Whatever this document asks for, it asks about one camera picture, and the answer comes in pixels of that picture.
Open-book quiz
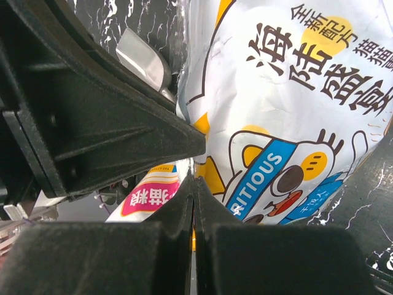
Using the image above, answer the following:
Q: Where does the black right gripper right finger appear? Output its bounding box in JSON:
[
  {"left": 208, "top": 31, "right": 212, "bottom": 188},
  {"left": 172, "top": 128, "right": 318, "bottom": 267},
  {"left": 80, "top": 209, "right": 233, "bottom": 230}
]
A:
[{"left": 193, "top": 178, "right": 378, "bottom": 294}]

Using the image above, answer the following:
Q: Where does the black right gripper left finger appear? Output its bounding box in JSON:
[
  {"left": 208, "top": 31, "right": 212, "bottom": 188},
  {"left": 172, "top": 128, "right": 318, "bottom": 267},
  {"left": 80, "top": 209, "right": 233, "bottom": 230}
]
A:
[{"left": 1, "top": 176, "right": 194, "bottom": 294}]

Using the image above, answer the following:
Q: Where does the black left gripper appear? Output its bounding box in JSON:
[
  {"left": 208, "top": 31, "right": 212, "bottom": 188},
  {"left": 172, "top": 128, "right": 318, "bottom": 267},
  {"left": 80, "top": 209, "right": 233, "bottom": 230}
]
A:
[{"left": 1, "top": 1, "right": 205, "bottom": 220}]

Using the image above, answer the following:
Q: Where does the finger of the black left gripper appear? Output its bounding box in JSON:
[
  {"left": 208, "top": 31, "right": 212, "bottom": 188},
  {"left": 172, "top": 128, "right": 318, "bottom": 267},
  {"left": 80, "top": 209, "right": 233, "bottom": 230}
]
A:
[{"left": 52, "top": 1, "right": 176, "bottom": 113}]

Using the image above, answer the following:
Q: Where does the pink white pet food bag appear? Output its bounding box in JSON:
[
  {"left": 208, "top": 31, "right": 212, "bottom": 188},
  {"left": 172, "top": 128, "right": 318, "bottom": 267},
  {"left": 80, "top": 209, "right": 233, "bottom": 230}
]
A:
[{"left": 104, "top": 0, "right": 393, "bottom": 295}]

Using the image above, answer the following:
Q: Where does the silver metal scoop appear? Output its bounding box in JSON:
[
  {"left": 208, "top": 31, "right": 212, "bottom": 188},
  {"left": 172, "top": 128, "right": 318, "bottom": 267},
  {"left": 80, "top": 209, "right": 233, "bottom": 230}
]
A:
[{"left": 115, "top": 28, "right": 176, "bottom": 103}]

